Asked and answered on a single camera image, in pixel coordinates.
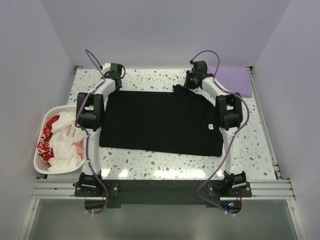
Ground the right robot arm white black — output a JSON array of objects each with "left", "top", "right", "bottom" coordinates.
[{"left": 183, "top": 60, "right": 247, "bottom": 197}]

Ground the folded purple t shirt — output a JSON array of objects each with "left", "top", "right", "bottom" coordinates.
[{"left": 216, "top": 67, "right": 252, "bottom": 98}]

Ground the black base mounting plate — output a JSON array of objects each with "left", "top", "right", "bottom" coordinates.
[{"left": 73, "top": 180, "right": 253, "bottom": 213}]

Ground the aluminium frame rail front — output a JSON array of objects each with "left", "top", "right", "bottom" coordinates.
[{"left": 31, "top": 179, "right": 295, "bottom": 200}]

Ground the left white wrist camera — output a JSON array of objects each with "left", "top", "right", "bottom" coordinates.
[{"left": 102, "top": 62, "right": 111, "bottom": 73}]

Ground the white plastic laundry basket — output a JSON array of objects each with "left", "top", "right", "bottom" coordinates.
[{"left": 33, "top": 104, "right": 86, "bottom": 175}]

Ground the black t shirt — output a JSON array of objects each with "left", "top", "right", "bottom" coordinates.
[{"left": 99, "top": 84, "right": 223, "bottom": 157}]

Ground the aluminium frame rail right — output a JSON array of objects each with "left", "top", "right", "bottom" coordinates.
[{"left": 246, "top": 66, "right": 283, "bottom": 180}]

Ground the pink garment in basket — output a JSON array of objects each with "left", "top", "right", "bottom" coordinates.
[{"left": 73, "top": 140, "right": 84, "bottom": 159}]

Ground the white red printed t shirt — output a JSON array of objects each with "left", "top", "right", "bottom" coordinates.
[{"left": 37, "top": 111, "right": 86, "bottom": 172}]

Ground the aluminium frame rail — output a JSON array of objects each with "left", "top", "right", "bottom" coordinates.
[
  {"left": 246, "top": 66, "right": 283, "bottom": 180},
  {"left": 31, "top": 179, "right": 295, "bottom": 200}
]

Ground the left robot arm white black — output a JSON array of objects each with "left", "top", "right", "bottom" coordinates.
[{"left": 75, "top": 63, "right": 126, "bottom": 199}]

